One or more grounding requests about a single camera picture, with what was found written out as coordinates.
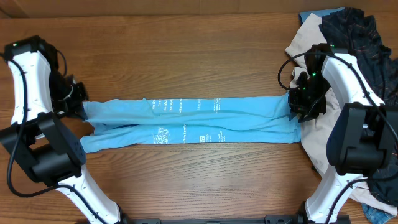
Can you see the light blue printed t-shirt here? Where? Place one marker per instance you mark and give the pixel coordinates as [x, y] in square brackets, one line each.
[119, 123]

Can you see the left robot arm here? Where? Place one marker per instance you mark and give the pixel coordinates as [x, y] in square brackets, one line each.
[44, 154]

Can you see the beige garment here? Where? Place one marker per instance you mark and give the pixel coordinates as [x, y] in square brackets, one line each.
[315, 133]

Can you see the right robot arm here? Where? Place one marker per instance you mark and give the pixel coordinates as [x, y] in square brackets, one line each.
[362, 139]

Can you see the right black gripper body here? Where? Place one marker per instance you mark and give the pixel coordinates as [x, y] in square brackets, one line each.
[310, 100]

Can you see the dark blue folded cloth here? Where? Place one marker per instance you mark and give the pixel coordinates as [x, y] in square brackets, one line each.
[320, 13]

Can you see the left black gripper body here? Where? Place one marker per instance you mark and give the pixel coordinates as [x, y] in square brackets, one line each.
[67, 99]

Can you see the blue denim garment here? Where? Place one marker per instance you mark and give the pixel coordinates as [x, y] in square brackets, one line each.
[376, 216]

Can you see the dark patterned garment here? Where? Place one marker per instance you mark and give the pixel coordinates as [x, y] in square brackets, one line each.
[352, 30]

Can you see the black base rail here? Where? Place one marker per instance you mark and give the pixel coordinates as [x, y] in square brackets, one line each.
[269, 219]

